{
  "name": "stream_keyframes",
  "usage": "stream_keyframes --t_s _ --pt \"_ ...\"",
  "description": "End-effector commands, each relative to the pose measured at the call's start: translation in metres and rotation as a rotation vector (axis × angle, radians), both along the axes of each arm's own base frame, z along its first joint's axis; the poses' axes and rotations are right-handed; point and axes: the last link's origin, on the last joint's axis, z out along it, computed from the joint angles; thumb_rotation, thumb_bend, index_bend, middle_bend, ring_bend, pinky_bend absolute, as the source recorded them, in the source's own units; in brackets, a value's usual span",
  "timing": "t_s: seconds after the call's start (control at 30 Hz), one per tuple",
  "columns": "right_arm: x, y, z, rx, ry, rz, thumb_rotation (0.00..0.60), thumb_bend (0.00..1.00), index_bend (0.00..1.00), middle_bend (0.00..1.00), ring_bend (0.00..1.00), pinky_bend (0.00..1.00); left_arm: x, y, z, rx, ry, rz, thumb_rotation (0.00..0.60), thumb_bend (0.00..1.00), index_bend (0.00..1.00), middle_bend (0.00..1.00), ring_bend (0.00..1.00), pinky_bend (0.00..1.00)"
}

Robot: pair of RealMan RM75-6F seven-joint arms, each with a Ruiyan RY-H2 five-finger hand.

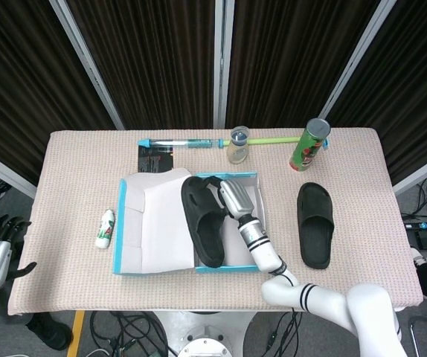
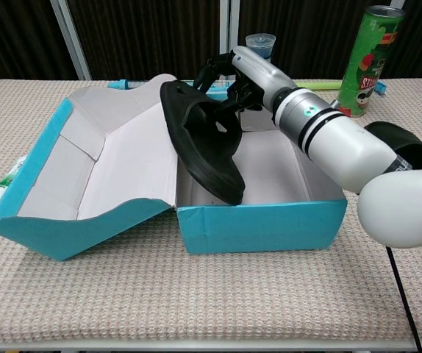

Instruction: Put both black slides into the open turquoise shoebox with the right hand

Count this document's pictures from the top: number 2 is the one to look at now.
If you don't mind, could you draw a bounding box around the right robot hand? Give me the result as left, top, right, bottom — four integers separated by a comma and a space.
192, 46, 298, 114

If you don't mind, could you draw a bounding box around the light blue shoe box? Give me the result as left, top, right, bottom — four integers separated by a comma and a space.
0, 73, 348, 262

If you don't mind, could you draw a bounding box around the clear cup with blue lid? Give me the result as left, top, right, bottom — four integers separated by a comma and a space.
245, 33, 276, 64

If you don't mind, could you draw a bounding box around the green chips can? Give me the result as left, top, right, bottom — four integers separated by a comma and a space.
336, 5, 407, 118

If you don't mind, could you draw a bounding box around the blue and green water squirter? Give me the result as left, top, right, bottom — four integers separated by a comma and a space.
107, 78, 387, 96

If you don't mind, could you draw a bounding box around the beige woven table cloth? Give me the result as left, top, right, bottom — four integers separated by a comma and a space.
0, 79, 422, 341

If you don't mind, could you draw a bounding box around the grey aluminium partition post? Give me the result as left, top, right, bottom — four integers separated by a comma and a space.
49, 0, 93, 81
218, 0, 240, 54

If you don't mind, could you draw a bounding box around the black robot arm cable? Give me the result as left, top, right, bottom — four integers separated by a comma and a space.
385, 245, 422, 353

